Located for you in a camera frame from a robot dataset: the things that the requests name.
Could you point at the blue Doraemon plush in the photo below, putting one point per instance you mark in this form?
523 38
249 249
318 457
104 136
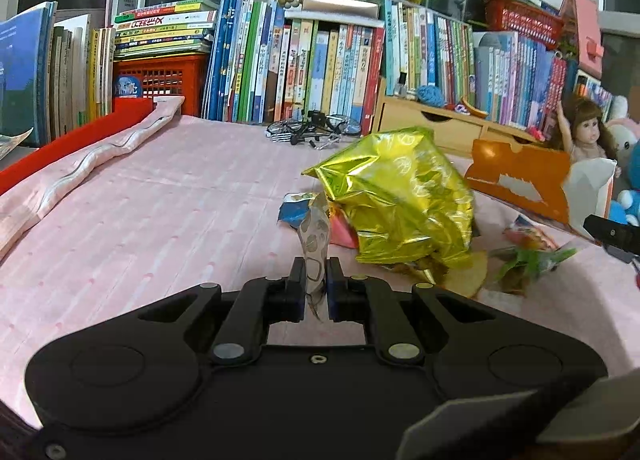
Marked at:
624 207

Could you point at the red plastic crate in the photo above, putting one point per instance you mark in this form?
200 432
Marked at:
158 77

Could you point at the upright books row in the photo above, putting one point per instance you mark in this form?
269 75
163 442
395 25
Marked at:
502 76
282 59

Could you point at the red basket on top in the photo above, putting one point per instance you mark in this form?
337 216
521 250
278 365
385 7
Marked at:
526 19

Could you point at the pink box on shelf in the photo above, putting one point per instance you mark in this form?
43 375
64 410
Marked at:
582 31

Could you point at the stack of flat books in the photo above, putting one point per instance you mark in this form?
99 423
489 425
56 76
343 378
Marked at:
171 28

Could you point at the large blue book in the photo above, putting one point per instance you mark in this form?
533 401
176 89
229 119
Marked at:
25 57

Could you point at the upright books right row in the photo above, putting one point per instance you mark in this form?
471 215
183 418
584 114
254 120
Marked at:
502 76

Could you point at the gold foil bag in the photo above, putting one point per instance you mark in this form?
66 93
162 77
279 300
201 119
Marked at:
402 196

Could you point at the green plastic wrapper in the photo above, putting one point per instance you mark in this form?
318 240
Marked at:
521 267

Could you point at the orange potato sticks box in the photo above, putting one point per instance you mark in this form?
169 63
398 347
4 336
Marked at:
543 182

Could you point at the pink plush toy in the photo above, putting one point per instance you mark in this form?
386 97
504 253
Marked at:
625 131

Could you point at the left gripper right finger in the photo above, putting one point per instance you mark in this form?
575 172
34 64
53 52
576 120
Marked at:
372 303

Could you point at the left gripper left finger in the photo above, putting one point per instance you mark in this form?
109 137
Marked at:
261 303

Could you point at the colourful snack packet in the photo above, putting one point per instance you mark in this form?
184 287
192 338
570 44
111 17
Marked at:
523 233

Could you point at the blue yarn ball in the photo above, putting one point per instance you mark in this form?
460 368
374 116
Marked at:
430 96

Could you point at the wooden drawer organizer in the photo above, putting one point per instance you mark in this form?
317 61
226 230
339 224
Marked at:
453 132

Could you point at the brown-haired doll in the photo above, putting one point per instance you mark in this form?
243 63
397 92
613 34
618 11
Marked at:
580 131

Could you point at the white blue paper bag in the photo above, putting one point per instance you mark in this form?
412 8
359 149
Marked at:
295 208

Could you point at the upright books left row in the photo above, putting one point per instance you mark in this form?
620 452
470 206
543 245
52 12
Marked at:
282 59

